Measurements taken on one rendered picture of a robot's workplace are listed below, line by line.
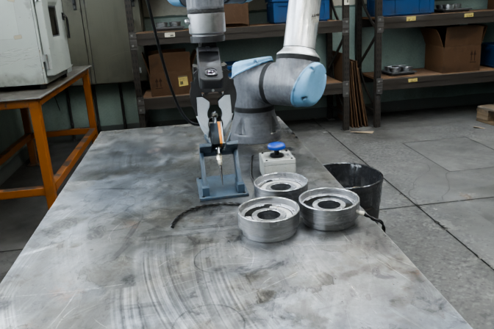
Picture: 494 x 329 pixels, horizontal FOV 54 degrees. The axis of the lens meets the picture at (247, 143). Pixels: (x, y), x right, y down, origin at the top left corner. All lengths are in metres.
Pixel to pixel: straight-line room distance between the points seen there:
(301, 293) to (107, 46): 4.09
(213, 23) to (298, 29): 0.36
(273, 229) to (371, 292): 0.19
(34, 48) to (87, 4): 1.73
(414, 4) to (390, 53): 0.68
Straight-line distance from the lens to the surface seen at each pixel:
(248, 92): 1.33
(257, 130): 1.34
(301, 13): 1.29
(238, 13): 4.28
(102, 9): 4.61
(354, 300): 0.67
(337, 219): 0.82
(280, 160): 1.05
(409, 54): 5.35
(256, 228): 0.78
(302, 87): 1.23
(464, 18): 4.91
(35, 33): 2.96
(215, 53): 0.98
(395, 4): 4.70
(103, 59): 4.63
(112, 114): 4.94
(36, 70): 2.98
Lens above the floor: 1.17
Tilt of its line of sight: 16 degrees down
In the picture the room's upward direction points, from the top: 3 degrees counter-clockwise
